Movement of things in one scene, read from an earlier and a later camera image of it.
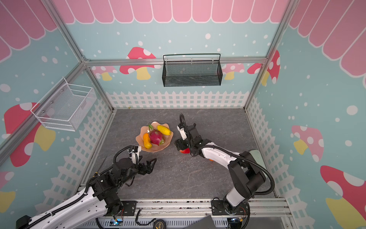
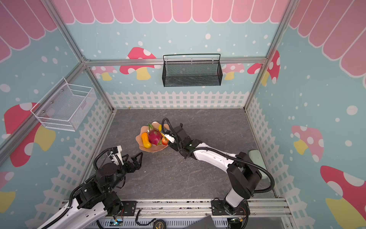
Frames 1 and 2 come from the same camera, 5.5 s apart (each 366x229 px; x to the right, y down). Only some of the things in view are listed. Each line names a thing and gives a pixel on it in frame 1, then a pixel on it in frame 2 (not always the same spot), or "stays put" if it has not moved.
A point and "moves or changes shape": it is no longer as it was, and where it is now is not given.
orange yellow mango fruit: (147, 140) stays put
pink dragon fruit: (156, 136) stays put
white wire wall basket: (64, 107) stays put
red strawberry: (187, 150) moves or changes shape
